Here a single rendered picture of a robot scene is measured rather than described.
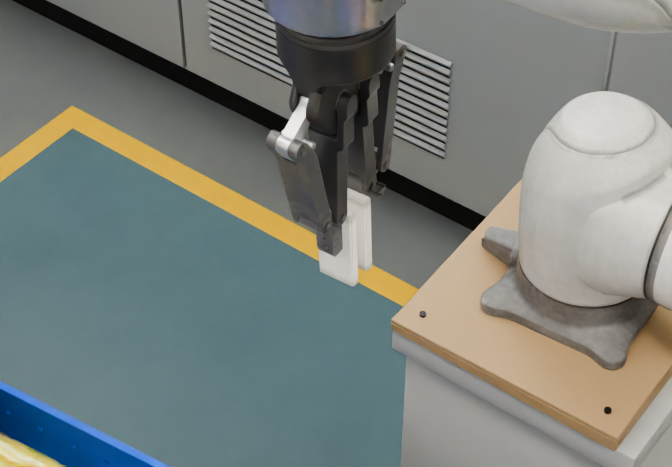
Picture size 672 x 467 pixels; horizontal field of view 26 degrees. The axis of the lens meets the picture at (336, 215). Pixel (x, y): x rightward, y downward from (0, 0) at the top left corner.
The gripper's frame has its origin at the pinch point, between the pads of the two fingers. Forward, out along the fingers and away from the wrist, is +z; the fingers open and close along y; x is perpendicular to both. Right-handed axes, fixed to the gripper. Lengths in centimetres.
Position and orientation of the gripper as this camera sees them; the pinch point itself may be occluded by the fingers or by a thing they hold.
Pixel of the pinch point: (344, 235)
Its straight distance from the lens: 103.2
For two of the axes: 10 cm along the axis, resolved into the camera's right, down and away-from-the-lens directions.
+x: -8.3, -3.7, 4.2
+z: 0.3, 7.1, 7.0
